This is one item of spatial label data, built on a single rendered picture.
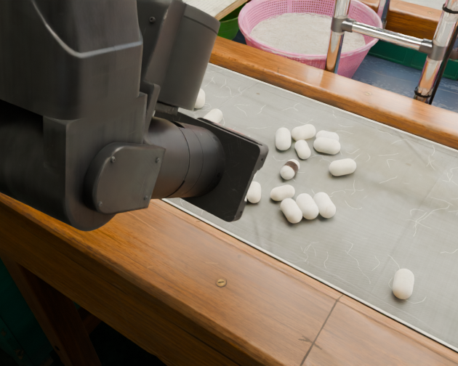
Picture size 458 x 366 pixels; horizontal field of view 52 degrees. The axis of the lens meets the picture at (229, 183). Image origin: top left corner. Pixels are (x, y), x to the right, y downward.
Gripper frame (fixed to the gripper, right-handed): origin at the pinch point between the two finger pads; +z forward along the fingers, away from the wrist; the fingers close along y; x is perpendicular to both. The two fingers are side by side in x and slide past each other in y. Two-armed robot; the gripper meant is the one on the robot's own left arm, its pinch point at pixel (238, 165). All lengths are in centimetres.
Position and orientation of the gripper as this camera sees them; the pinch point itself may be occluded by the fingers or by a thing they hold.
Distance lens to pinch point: 46.1
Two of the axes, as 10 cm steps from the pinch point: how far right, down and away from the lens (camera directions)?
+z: 4.2, 0.0, 9.1
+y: -8.3, -3.9, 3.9
